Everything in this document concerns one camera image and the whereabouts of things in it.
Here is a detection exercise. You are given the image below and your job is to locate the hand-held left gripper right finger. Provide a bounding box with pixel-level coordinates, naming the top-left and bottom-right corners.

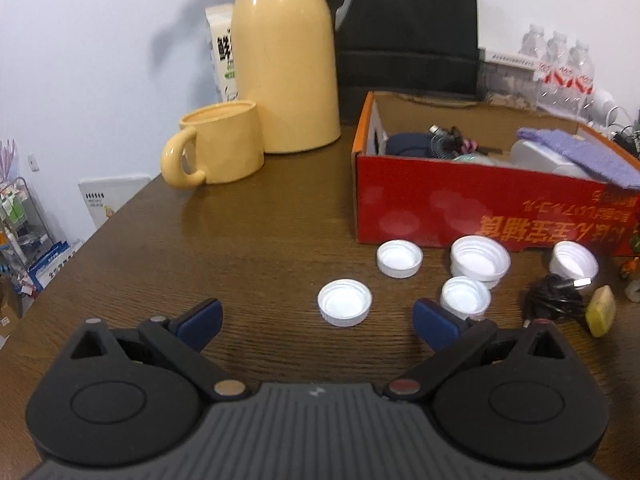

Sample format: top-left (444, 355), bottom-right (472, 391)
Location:
top-left (384, 298), bottom-right (571, 402)

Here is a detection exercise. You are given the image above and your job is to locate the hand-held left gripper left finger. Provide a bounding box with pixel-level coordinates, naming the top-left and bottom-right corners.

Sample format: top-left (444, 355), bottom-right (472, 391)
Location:
top-left (70, 298), bottom-right (251, 402)

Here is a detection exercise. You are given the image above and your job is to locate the large white ribbed bottle cap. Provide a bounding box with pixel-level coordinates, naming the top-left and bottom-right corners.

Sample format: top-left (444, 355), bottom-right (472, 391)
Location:
top-left (450, 235), bottom-right (512, 290)

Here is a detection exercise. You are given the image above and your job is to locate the white plastic bottle cap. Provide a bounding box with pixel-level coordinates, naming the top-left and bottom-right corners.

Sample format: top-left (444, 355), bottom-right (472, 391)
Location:
top-left (317, 279), bottom-right (373, 327)
top-left (440, 276), bottom-right (492, 320)
top-left (376, 240), bottom-right (423, 278)
top-left (550, 241), bottom-right (599, 286)

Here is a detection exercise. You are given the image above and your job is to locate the red cardboard box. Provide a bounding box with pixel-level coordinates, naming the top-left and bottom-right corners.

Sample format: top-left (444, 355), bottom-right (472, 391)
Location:
top-left (351, 91), bottom-right (640, 258)

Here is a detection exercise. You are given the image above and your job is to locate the white cardboard box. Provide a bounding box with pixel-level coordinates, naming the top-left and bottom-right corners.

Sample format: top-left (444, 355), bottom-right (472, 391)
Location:
top-left (77, 175), bottom-right (153, 233)

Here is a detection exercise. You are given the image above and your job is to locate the blue white packet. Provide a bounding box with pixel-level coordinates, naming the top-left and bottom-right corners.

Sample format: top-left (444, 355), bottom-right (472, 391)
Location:
top-left (20, 240), bottom-right (83, 291)

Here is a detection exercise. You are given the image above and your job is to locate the small yellow block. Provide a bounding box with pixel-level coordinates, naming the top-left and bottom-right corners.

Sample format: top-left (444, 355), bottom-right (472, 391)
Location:
top-left (585, 285), bottom-right (617, 337)

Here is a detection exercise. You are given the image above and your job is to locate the shiny clear plastic packet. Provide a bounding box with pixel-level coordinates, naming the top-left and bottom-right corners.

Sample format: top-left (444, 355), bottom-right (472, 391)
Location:
top-left (452, 152), bottom-right (501, 165)

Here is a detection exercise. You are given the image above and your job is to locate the yellow ceramic mug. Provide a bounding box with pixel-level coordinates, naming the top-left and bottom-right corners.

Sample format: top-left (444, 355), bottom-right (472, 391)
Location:
top-left (160, 101), bottom-right (265, 190)

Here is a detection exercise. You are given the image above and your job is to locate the dark blue pouch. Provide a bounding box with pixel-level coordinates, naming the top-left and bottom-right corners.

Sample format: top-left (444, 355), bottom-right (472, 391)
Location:
top-left (385, 132), bottom-right (436, 157)

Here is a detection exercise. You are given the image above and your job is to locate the small colourful figurine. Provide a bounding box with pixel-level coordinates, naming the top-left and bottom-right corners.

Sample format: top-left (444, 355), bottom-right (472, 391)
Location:
top-left (619, 256), bottom-right (640, 303)

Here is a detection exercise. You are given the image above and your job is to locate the purple knit cloth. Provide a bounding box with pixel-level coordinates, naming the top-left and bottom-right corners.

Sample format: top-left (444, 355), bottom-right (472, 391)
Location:
top-left (516, 127), bottom-right (640, 191)

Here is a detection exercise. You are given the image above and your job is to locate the clear snack container white lid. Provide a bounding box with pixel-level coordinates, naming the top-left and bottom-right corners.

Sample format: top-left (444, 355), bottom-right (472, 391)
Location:
top-left (477, 46), bottom-right (543, 111)

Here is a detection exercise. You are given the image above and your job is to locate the white milk carton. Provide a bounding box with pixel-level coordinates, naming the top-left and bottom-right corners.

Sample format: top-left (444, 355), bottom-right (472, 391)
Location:
top-left (205, 2), bottom-right (240, 103)

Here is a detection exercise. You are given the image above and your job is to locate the yellow thermos jug grey lid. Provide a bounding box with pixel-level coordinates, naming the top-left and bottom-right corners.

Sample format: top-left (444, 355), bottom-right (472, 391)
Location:
top-left (231, 0), bottom-right (353, 155)

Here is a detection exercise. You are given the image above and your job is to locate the clear water bottle red label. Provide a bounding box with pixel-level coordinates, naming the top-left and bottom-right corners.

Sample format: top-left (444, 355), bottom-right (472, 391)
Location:
top-left (567, 40), bottom-right (597, 123)
top-left (545, 31), bottom-right (576, 113)
top-left (520, 24), bottom-right (553, 106)

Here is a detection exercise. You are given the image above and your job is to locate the black paper bag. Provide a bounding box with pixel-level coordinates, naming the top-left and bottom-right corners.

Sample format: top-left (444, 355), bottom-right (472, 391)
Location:
top-left (322, 0), bottom-right (480, 123)

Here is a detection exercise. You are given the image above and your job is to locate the black USB cable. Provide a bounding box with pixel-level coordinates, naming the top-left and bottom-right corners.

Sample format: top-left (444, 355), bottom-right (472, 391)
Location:
top-left (521, 272), bottom-right (598, 333)

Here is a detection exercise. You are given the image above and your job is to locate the metal wire rack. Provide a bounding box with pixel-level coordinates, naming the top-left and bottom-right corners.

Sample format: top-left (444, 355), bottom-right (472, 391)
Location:
top-left (0, 175), bottom-right (51, 281)

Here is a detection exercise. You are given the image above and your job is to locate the white round camera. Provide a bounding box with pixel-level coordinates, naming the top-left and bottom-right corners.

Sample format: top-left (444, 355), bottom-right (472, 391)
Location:
top-left (590, 89), bottom-right (621, 126)

